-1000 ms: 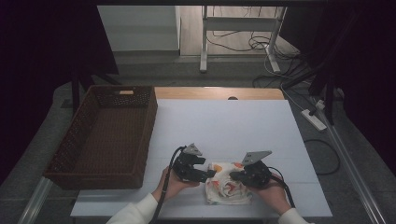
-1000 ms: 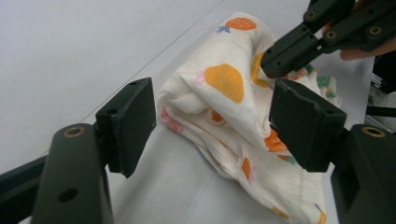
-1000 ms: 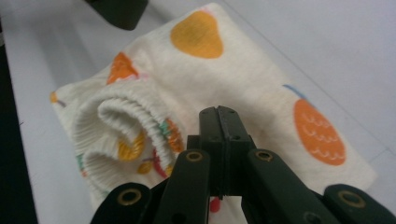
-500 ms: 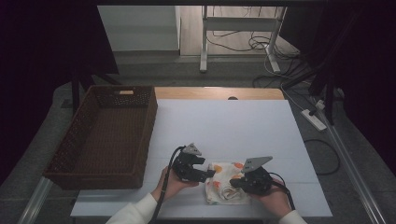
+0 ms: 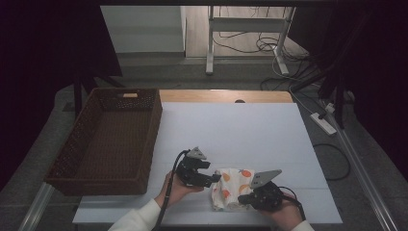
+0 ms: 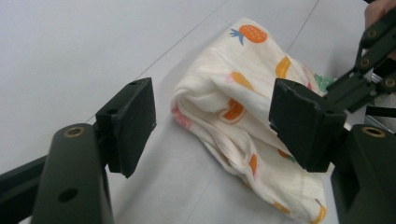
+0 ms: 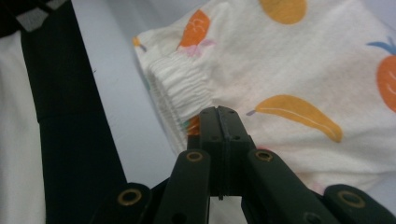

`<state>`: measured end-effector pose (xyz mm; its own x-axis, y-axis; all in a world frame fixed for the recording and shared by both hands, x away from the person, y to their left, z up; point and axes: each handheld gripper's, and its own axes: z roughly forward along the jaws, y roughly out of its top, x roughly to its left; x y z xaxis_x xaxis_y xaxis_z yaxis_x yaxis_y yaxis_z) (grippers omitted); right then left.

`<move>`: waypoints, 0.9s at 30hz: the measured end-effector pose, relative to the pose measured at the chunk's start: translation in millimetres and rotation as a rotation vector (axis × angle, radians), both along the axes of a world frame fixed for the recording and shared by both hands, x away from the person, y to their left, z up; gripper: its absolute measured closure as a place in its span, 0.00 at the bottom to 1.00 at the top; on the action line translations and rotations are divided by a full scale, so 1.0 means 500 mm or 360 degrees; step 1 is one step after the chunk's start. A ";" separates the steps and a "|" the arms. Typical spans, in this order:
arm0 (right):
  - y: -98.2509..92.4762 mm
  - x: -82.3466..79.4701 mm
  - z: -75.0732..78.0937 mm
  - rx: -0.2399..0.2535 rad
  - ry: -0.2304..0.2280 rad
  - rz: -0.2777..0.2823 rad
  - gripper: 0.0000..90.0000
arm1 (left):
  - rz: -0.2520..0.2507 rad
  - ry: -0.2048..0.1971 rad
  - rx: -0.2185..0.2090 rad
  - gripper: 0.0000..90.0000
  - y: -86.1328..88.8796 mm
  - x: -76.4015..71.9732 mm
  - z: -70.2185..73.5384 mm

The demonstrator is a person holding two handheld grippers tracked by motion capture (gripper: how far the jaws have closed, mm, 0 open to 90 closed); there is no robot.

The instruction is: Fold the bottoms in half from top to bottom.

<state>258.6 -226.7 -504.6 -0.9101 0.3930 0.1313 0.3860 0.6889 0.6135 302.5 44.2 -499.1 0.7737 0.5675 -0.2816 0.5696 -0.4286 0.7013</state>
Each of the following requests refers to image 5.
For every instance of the silver metal rail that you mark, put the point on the silver metal rail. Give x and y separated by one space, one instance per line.
362 173
37 205

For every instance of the white pants with coloured dots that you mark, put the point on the white pants with coloured dots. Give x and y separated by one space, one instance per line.
231 189

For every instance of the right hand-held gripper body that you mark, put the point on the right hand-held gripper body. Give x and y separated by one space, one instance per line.
267 197

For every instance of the brown wicker basket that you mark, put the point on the brown wicker basket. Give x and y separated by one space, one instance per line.
106 144

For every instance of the black stand with long pole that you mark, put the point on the black stand with long pole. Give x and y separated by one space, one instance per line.
340 96

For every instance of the black stand legs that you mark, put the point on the black stand legs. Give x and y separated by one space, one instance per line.
77 93

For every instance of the dark curtain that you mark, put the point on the dark curtain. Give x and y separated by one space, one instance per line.
378 64
48 48

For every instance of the white power strip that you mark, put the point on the white power strip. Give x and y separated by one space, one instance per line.
323 124

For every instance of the person's left hand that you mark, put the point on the person's left hand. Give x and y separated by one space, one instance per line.
174 192

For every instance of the white cabinet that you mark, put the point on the white cabinet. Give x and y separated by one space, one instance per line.
144 29

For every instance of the white metal desk frame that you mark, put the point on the white metal desk frame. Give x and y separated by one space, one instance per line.
247 24

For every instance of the person's right hand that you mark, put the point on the person's right hand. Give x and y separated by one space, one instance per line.
287 213

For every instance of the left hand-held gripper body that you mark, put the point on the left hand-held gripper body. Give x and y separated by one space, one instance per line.
191 174

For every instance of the white table mat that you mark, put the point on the white table mat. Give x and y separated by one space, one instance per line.
224 115

